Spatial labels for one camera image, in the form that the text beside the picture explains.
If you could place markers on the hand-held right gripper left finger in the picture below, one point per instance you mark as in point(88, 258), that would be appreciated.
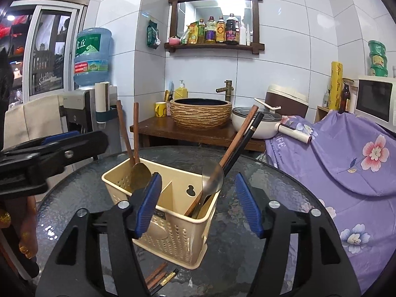
point(148, 205)

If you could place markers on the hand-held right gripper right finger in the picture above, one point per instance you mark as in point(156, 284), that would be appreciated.
point(247, 205)

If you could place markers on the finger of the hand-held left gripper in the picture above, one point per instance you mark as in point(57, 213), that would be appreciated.
point(21, 184)
point(77, 145)

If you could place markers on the small metal spoon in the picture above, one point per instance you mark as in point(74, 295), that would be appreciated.
point(213, 179)

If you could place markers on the cream plastic utensil holder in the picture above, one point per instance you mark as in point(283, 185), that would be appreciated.
point(179, 241)

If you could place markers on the black chopstick with gold band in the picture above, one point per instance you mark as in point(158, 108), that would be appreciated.
point(173, 274)

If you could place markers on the grey water dispenser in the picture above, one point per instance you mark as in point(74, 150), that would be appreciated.
point(74, 102)

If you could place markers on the beige cloth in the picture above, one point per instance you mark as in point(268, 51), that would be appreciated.
point(34, 117)

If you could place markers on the white cup dispenser tube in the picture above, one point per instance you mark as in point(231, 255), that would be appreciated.
point(102, 99)

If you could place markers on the aluminium sliding window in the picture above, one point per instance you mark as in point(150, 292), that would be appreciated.
point(49, 52)

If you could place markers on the purple floral cloth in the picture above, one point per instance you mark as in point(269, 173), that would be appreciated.
point(309, 176)

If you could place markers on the dark wooden counter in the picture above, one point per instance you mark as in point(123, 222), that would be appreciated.
point(154, 130)

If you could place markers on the white electric frying pan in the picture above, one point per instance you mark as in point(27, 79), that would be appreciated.
point(260, 130)

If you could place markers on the white lint roller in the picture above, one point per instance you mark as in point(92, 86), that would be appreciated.
point(304, 137)

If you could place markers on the yellow cup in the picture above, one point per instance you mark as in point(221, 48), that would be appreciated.
point(161, 109)

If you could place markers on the blue water jug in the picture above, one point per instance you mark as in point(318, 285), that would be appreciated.
point(92, 55)

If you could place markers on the woven pattern basin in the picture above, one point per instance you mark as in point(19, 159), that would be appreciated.
point(201, 114)

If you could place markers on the brown white rice cooker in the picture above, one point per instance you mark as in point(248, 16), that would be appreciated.
point(287, 105)

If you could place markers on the small wooden box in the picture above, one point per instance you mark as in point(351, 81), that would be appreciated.
point(321, 116)

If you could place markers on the yellow soap dispenser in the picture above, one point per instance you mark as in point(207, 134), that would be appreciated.
point(181, 92)

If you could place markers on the bronze faucet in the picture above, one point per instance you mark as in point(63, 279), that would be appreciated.
point(227, 90)

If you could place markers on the small clear bottle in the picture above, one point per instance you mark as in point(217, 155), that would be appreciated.
point(326, 100)

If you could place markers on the pink bowl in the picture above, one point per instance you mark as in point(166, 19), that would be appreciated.
point(174, 41)

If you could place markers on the brown glass bottle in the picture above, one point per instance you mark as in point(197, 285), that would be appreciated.
point(345, 100)

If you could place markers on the yellow wrap roll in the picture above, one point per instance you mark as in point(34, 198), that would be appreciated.
point(336, 86)

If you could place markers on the wooden framed mirror shelf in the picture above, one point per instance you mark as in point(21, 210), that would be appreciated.
point(173, 21)

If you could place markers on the yellow green snack packet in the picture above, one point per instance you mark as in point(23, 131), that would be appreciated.
point(189, 34)

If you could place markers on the white microwave oven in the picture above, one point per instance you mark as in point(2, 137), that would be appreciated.
point(374, 99)

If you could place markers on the green oil bottle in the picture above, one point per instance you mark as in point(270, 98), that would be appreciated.
point(201, 33)

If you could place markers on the white plastic bottle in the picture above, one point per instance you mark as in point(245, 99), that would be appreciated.
point(249, 35)
point(243, 35)

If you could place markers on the purple label bottle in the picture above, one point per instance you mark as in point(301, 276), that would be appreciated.
point(210, 31)

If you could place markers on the dark soy sauce bottle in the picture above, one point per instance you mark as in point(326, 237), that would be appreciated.
point(231, 30)

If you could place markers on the brown sauce bottle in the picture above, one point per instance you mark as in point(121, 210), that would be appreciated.
point(220, 31)

